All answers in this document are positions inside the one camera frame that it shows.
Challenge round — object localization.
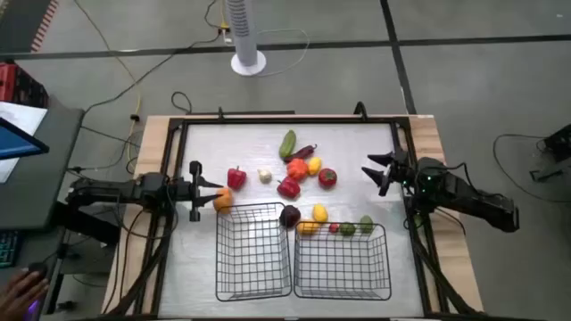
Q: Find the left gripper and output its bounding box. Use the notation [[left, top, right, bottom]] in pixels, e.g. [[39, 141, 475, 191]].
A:
[[171, 160, 225, 223]]

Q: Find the black wire basket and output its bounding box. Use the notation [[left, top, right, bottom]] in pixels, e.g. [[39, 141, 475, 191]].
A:
[[215, 202, 294, 302], [293, 220, 393, 300]]

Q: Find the orange ribbed bell pepper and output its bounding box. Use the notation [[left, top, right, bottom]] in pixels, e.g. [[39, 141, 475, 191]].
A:
[[285, 158, 310, 183]]

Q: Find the red crate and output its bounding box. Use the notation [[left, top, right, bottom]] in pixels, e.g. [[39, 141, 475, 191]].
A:
[[0, 62, 49, 108]]

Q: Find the monitor with blue screen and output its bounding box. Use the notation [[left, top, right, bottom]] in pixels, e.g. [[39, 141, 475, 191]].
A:
[[0, 116, 50, 161]]

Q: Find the backlit keyboard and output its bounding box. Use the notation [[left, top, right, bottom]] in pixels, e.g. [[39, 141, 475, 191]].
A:
[[0, 229, 21, 268]]

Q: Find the long black floor cable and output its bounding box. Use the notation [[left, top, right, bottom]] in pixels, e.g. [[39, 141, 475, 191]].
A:
[[82, 33, 223, 117]]

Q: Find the white tower fan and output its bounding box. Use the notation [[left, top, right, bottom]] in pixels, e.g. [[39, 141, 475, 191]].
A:
[[225, 0, 268, 77]]

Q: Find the yellow-orange mango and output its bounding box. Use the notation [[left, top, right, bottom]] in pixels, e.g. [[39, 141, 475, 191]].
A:
[[296, 218, 321, 236]]

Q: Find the black metal table frame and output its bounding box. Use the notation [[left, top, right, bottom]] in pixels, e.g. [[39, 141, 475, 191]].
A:
[[101, 101, 485, 321]]

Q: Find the white paper sheet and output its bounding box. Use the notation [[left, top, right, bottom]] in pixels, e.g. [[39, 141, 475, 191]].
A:
[[0, 101, 48, 184]]

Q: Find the dark grey desk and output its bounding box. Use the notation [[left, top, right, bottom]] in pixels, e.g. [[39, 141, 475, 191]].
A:
[[0, 95, 86, 231]]

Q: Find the curved black floor cable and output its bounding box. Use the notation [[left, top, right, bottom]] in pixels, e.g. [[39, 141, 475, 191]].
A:
[[492, 133, 571, 205]]

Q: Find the green cucumber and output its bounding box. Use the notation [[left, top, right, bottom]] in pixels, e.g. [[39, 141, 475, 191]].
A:
[[278, 129, 298, 160]]

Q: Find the dark purple round fruit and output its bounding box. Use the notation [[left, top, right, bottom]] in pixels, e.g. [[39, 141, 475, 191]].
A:
[[279, 204, 302, 228]]

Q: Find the looped black cable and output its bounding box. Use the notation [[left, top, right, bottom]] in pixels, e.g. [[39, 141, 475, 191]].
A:
[[171, 91, 194, 115]]

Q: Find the yellow cable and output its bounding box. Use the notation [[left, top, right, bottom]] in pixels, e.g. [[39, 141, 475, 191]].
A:
[[73, 0, 142, 162]]

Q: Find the white cable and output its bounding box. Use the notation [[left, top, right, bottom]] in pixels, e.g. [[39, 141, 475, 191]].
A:
[[256, 28, 310, 78]]

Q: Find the red tomato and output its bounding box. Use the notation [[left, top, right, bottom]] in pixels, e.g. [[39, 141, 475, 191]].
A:
[[318, 168, 338, 190]]

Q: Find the dark purple eggplant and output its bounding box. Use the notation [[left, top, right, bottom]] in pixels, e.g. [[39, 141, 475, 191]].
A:
[[283, 144, 319, 163]]

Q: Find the dark mat with striped edge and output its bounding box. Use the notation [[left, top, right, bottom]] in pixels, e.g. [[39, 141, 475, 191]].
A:
[[0, 0, 59, 54]]

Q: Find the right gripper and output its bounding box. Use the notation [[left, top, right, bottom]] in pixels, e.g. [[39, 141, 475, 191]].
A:
[[360, 149, 418, 198]]

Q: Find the red bell pepper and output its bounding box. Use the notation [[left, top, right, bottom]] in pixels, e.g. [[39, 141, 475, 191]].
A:
[[226, 166, 248, 192], [276, 176, 302, 200]]

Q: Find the black equipment stand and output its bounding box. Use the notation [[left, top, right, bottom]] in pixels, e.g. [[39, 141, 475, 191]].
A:
[[529, 123, 571, 182]]

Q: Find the orange-brown round produce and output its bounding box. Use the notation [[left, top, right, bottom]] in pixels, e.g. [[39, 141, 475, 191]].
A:
[[212, 186, 235, 215]]

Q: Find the person's hand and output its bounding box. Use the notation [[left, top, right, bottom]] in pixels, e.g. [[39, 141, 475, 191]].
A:
[[0, 269, 50, 321]]

